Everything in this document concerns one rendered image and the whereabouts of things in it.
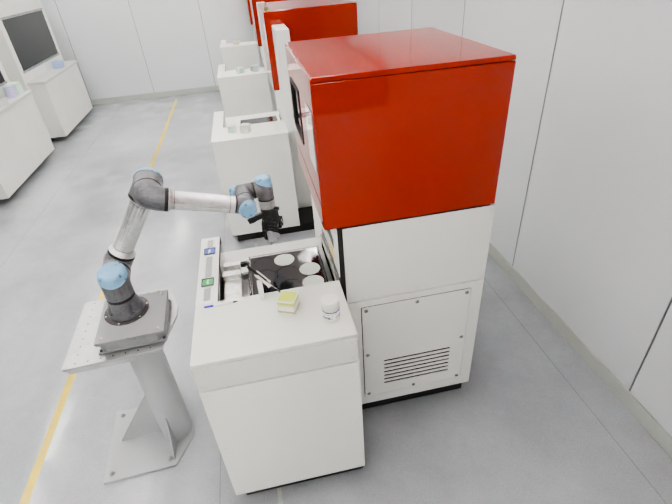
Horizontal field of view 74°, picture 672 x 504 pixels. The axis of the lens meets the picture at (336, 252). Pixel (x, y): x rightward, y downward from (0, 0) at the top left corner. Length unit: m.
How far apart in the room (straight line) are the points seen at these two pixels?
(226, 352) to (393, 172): 0.93
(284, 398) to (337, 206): 0.80
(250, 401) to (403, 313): 0.82
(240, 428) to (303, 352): 0.47
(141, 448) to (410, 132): 2.14
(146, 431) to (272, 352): 1.30
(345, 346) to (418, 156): 0.78
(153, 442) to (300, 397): 1.14
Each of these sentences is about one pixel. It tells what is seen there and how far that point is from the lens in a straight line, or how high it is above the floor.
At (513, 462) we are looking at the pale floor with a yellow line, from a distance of 2.60.
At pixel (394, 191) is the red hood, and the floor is 1.35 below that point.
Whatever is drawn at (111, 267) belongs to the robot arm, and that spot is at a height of 1.12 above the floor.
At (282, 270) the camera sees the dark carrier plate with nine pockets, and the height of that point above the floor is 0.90.
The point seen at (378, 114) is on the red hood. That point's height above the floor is 1.67.
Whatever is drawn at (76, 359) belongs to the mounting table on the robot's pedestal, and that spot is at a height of 0.82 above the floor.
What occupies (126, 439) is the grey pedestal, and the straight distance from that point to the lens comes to 2.88.
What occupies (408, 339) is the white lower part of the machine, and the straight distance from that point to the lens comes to 2.31.
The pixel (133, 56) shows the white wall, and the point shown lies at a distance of 9.96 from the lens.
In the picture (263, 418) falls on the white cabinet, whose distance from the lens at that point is 1.97.
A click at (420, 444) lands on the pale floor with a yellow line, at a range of 2.57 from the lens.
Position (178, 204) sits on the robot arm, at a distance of 1.88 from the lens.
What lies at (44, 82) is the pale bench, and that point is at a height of 0.89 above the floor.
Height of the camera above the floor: 2.15
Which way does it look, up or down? 34 degrees down
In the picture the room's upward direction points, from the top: 4 degrees counter-clockwise
